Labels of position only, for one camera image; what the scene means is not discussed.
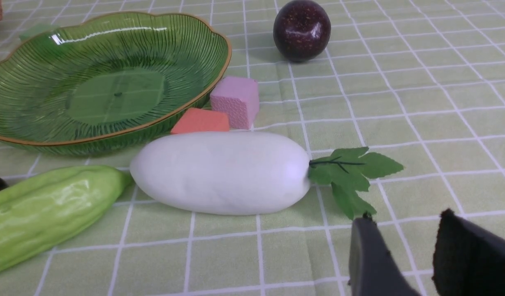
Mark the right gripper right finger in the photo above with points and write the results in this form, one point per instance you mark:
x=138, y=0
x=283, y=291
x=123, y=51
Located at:
x=468, y=260

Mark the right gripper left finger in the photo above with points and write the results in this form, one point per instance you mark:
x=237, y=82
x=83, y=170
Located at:
x=373, y=271

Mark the white radish with leaves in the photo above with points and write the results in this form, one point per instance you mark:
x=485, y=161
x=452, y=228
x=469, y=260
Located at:
x=249, y=173

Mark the light green bitter gourd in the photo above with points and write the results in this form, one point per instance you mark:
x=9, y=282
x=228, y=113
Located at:
x=47, y=209

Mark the green checkered tablecloth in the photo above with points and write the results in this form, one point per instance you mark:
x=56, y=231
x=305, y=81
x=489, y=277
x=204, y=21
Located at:
x=421, y=81

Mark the pink foam cube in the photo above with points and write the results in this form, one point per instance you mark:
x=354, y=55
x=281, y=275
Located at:
x=238, y=97

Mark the orange foam block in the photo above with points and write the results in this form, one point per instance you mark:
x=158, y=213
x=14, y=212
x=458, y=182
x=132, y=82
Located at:
x=201, y=120

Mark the dark purple plum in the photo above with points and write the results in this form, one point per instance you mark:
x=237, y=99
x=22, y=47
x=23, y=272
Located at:
x=301, y=30

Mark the green glass leaf plate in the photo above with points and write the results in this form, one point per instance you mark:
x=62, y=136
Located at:
x=114, y=81

